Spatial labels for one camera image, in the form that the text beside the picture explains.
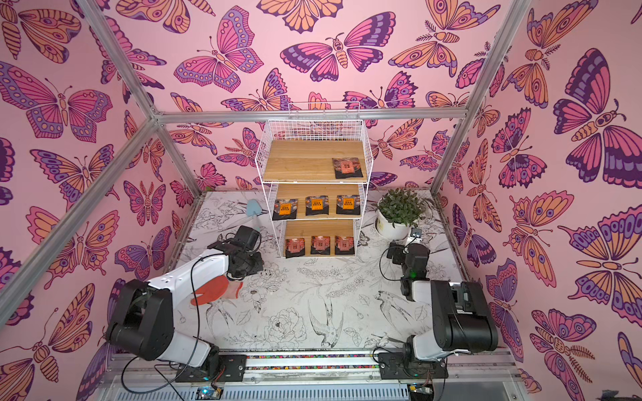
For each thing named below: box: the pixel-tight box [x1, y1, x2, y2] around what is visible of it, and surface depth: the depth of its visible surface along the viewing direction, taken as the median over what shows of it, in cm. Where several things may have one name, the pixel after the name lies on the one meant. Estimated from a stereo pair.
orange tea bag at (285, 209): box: [272, 198, 299, 221], surface depth 83 cm
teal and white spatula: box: [245, 198, 263, 217], surface depth 116 cm
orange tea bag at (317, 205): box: [305, 194, 330, 217], surface depth 83 cm
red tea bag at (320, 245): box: [310, 235, 332, 255], surface depth 102 cm
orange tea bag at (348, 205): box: [336, 194, 361, 215], surface depth 83 cm
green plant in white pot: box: [376, 187, 427, 241], surface depth 92 cm
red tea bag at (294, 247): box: [285, 238, 306, 259], surface depth 102 cm
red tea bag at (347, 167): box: [331, 157, 364, 179], surface depth 71 cm
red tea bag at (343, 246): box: [334, 235, 356, 255], surface depth 102 cm
